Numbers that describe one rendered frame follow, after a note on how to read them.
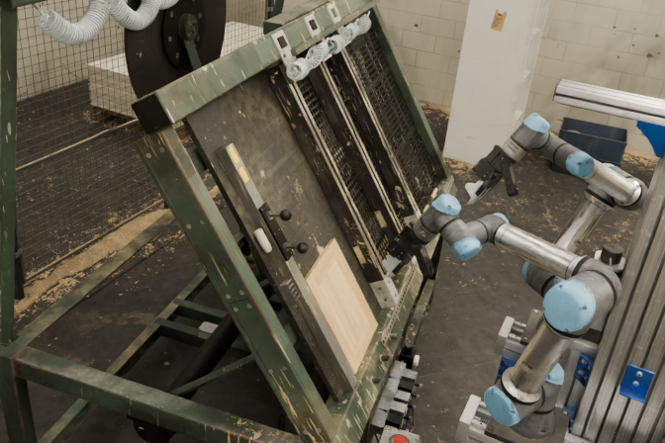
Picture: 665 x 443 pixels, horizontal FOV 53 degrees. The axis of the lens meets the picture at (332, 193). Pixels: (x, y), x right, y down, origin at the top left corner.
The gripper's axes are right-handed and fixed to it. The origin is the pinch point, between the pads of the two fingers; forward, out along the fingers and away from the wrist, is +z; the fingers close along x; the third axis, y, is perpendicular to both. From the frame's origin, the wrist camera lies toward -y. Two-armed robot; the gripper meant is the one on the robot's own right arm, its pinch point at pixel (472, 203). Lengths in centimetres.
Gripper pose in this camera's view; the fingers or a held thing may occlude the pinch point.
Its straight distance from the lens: 227.1
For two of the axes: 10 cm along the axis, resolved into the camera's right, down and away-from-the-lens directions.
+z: -6.1, 7.2, 3.3
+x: -4.7, 0.1, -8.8
